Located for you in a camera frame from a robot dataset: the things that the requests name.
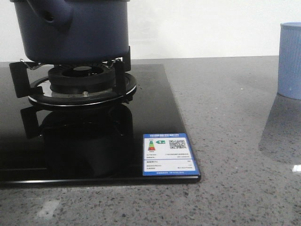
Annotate black pot support grate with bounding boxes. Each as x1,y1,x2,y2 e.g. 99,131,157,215
9,51,136,109

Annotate dark blue cooking pot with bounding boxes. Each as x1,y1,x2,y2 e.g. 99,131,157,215
13,0,129,64

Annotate light blue ribbed cup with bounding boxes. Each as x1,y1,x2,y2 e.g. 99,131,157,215
278,22,301,100

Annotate blue energy label sticker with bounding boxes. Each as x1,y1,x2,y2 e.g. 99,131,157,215
143,133,199,176

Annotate black glass gas stove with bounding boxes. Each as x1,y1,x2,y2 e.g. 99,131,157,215
0,62,201,187

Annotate black gas burner head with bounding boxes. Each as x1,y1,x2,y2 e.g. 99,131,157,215
48,64,115,94

